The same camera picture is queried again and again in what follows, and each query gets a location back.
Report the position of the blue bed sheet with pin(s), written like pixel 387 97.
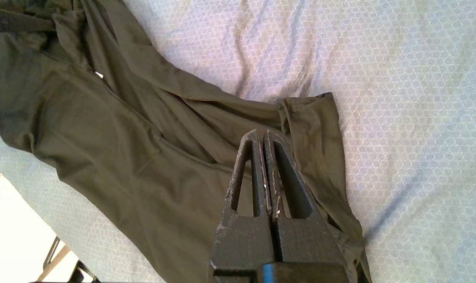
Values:
pixel 399 98

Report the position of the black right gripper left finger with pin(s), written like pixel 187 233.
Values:
pixel 242 243

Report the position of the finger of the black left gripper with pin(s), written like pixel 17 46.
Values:
pixel 25 21

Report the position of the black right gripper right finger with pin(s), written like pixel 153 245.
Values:
pixel 305 243

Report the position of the black moon print t-shirt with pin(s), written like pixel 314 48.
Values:
pixel 124 157

